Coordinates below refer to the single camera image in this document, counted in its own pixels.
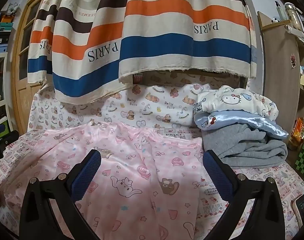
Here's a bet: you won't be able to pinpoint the white shelving unit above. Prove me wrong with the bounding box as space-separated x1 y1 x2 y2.
0 52 18 131

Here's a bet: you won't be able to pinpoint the striped Paris curtain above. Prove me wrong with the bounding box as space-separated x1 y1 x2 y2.
27 0 257 105

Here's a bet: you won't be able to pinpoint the wooden glass panel door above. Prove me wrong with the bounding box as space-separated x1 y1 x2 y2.
11 0 43 134

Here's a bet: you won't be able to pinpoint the white Hello Kitty garment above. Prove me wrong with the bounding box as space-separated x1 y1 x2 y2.
194 85 279 121

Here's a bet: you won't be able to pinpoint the pink cartoon print pants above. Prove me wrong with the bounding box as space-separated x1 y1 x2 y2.
0 122 202 239

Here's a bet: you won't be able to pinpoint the cartoon sticker on cabinet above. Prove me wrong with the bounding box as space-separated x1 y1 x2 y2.
290 54 296 68

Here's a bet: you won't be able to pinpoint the light blue satin garment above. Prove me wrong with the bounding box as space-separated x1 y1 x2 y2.
193 110 290 140

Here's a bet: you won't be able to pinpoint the stack of shoe boxes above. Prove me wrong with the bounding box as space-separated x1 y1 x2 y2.
0 12 15 53

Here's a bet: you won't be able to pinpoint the grey folded sweatpants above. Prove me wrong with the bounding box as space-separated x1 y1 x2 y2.
201 124 288 168

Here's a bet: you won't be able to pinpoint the smartphone with white case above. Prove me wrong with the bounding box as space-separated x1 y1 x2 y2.
292 194 304 228

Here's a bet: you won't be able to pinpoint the baby bear print sheet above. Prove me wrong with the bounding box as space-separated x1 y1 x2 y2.
28 71 243 131

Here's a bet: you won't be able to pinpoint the brown wooden cabinet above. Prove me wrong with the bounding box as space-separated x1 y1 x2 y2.
257 11 304 133

